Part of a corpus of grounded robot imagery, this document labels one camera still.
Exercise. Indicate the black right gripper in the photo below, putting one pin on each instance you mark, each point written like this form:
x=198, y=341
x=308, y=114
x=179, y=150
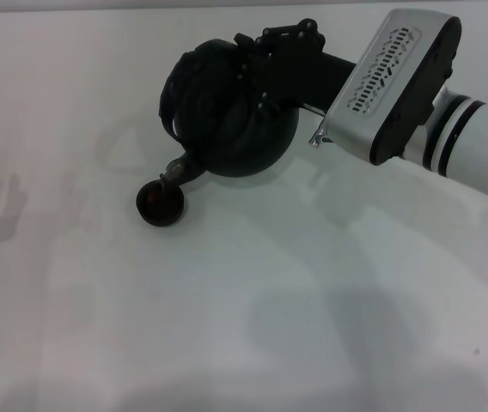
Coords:
x=304, y=73

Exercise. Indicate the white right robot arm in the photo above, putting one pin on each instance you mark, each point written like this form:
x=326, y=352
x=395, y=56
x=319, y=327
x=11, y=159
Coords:
x=484, y=141

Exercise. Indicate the black round teapot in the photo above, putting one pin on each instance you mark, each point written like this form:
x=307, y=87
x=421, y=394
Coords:
x=235, y=141

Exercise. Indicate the dark brown teacup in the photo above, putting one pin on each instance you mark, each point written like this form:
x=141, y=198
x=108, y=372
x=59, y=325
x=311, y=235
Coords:
x=162, y=210

